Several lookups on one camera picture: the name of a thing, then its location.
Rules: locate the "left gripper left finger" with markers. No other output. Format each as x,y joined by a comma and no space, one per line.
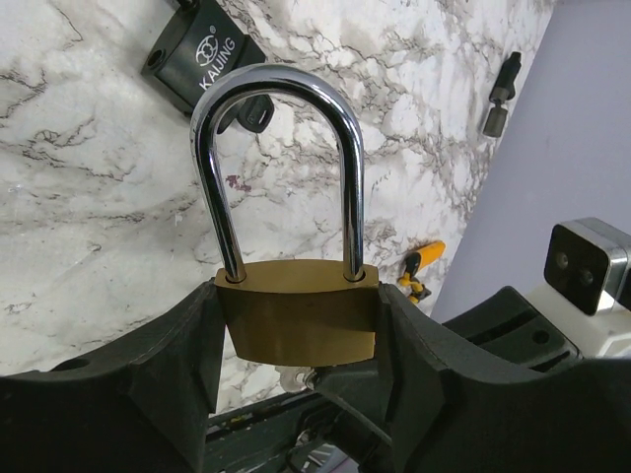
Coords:
140,403

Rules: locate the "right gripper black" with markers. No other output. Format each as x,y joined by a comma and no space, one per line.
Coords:
506,334

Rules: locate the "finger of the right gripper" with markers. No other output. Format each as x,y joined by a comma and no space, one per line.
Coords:
359,429

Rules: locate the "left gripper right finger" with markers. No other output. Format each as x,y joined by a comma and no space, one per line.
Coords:
451,406

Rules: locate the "small silver key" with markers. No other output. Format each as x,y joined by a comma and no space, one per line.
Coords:
296,379

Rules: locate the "brass padlock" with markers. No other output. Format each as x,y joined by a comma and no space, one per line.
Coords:
297,312

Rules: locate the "black-headed key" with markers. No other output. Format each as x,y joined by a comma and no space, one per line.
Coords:
256,113

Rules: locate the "black padlock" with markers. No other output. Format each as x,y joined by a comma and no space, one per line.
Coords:
199,45

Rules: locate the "black T-shaped tool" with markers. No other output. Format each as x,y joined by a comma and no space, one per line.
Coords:
503,91

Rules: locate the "yellow handled pliers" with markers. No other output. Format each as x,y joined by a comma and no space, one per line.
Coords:
418,291

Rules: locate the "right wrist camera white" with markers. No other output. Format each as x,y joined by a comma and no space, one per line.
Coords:
586,288

